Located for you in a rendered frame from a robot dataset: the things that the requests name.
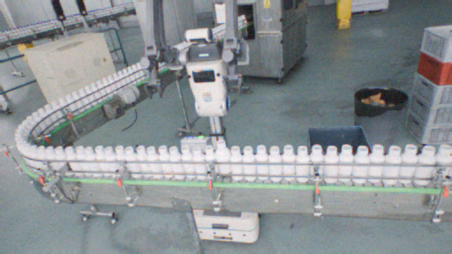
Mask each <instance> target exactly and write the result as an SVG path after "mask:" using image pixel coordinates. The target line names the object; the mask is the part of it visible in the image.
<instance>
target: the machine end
mask: <svg viewBox="0 0 452 254"><path fill-rule="evenodd" d="M218 3H224V0H211V6H212V11H213V15H214V21H213V25H215V28H217V27H218V26H220V25H224V24H225V23H219V24H217V19H216V14H215V4H218ZM307 5H308V3H307V2H306V0H237V9H238V16H239V17H241V16H242V15H246V17H247V16H248V14H253V16H252V15H251V16H249V17H250V18H248V17H247V18H248V19H251V20H249V21H252V18H253V19H254V25H255V34H252V35H251V36H249V37H248V38H245V41H246V43H247V44H248V53H249V61H248V64H247V65H239V66H238V69H239V74H242V75H250V76H261V77H273V78H279V80H277V81H276V83H279V84H280V83H282V82H283V81H282V80H280V78H282V77H283V75H285V73H286V72H287V71H292V70H295V68H292V65H294V64H295V63H296V62H297V61H298V60H299V59H304V58H303V57H302V55H303V54H304V53H305V48H306V47H307V44H306V24H307V21H306V17H307V16H308V15H309V12H308V13H306V6H307ZM248 19H247V22H248Z"/></svg>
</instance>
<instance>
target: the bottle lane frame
mask: <svg viewBox="0 0 452 254"><path fill-rule="evenodd" d="M90 178H91V177H90ZM90 178H89V179H85V177H84V178H83V179H79V177H78V178H77V179H76V178H63V179H64V180H65V182H66V185H70V186H71V187H72V190H73V191H79V192H78V193H76V197H77V199H78V200H73V201H74V203H73V201H71V200H67V201H68V203H69V204H70V203H73V204H94V205H120V206H129V202H128V200H126V196H125V194H124V191H123V187H122V186H121V187H119V184H118V183H113V181H114V180H103V179H90ZM136 179H137V178H136ZM136 179H135V180H130V178H129V179H128V180H123V181H124V184H125V187H126V190H127V191H128V193H129V195H130V196H131V195H132V194H133V192H134V190H133V187H132V186H135V187H136V188H137V190H136V191H135V192H138V194H139V197H138V198H137V197H136V195H135V194H133V201H134V200H135V199H136V198H137V201H136V202H135V204H136V206H134V207H161V208H174V207H173V205H172V204H171V200H173V198H181V199H187V200H189V201H190V203H191V208H192V210H202V211H214V210H215V205H214V204H213V199H212V195H211V190H210V189H209V187H208V186H207V182H205V183H203V182H201V181H200V180H199V181H198V182H193V181H192V180H193V179H192V180H191V181H190V182H186V181H185V180H184V181H183V182H179V181H171V180H169V181H163V180H162V181H157V179H156V180H154V181H151V180H150V179H149V180H143V179H142V180H136ZM213 185H214V188H215V197H216V199H218V195H219V194H218V189H222V194H221V196H222V197H223V200H222V203H221V208H222V211H229V212H242V213H269V214H296V215H310V216H314V195H315V185H308V184H307V183H306V184H305V185H303V184H299V183H297V184H290V183H289V184H281V182H280V183H279V184H278V183H264V182H263V183H248V181H246V183H239V181H238V183H231V181H230V183H224V182H223V180H222V182H221V183H216V182H214V183H213ZM434 187H435V186H434ZM440 190H441V189H437V187H435V188H434V189H429V188H426V187H425V186H424V188H416V187H414V186H413V188H406V187H394V186H393V187H384V186H383V185H382V187H374V186H373V187H365V186H364V185H363V187H355V186H354V184H353V186H345V185H344V183H343V186H336V185H335V184H334V185H333V186H328V185H326V184H325V183H324V185H320V191H319V192H322V197H321V198H320V200H321V206H322V208H321V209H320V213H321V216H323V217H351V218H364V219H378V220H418V221H430V217H433V210H432V207H433V204H435V203H436V202H434V199H435V197H436V196H438V197H439V195H440ZM440 209H441V210H443V214H442V215H441V217H440V222H445V223H452V193H448V195H447V196H446V197H445V198H443V202H442V204H441V208H440Z"/></svg>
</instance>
